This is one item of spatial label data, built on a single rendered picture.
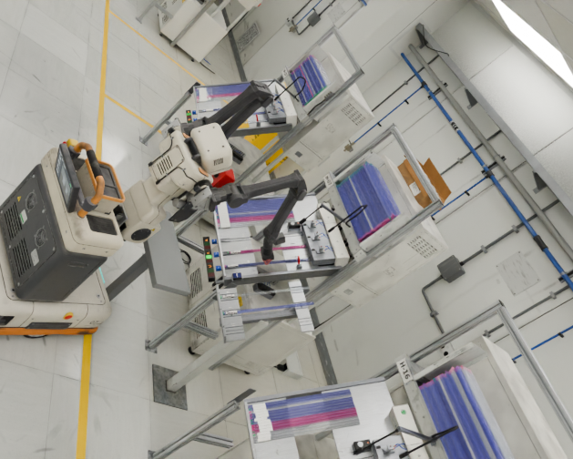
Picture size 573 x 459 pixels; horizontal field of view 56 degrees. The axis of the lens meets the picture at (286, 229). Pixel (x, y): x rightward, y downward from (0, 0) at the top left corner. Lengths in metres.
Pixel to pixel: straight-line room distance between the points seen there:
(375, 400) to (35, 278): 1.69
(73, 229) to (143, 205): 0.43
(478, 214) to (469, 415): 2.50
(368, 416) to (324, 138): 2.43
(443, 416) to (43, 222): 1.99
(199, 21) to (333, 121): 3.40
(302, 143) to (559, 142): 2.03
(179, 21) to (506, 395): 5.92
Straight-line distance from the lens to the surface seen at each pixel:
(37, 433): 2.90
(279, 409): 2.70
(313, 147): 4.47
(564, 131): 4.87
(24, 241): 2.78
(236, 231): 3.41
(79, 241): 2.46
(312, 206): 3.64
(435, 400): 2.63
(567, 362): 4.09
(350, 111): 4.36
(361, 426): 2.72
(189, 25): 7.33
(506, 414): 2.70
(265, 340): 3.71
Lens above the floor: 2.31
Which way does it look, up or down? 22 degrees down
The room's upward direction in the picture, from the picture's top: 51 degrees clockwise
